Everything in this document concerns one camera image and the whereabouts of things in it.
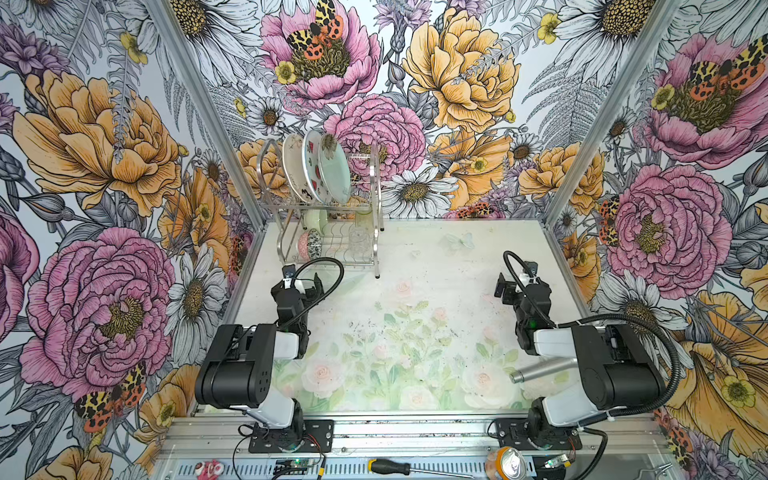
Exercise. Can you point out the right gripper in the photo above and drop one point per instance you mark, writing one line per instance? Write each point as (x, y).
(512, 290)

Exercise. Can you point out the steel two-tier dish rack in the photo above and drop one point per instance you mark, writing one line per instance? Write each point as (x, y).
(321, 208)

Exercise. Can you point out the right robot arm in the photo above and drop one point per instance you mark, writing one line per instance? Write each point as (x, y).
(615, 374)

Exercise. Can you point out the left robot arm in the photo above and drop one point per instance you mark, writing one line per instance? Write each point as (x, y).
(237, 371)

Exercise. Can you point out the light green ceramic bowl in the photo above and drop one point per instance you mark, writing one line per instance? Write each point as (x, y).
(315, 219)

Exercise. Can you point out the grey metal cylinder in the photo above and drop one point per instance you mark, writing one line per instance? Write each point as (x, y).
(543, 368)

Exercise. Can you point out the clear faceted glass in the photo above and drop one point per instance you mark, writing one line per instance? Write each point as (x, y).
(360, 241)

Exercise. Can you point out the cream white plate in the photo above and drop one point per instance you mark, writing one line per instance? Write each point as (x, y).
(292, 159)

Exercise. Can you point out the pale green plate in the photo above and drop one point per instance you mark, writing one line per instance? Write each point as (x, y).
(334, 169)

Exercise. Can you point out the white patterned plate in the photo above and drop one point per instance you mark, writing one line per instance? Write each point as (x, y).
(311, 167)

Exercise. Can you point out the green circuit board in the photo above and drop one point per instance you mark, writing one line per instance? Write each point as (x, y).
(300, 466)

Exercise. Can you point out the roll of tape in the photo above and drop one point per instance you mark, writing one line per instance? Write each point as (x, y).
(505, 463)

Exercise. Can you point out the black yellow screwdriver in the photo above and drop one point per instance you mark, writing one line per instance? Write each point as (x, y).
(382, 466)

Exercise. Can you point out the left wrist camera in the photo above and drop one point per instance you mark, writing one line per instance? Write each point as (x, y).
(288, 275)

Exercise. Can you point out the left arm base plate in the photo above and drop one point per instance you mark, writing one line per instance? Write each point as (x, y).
(311, 436)

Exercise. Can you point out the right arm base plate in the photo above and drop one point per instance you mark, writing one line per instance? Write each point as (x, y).
(521, 434)

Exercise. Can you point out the aluminium front rail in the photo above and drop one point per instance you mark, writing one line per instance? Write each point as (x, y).
(377, 434)

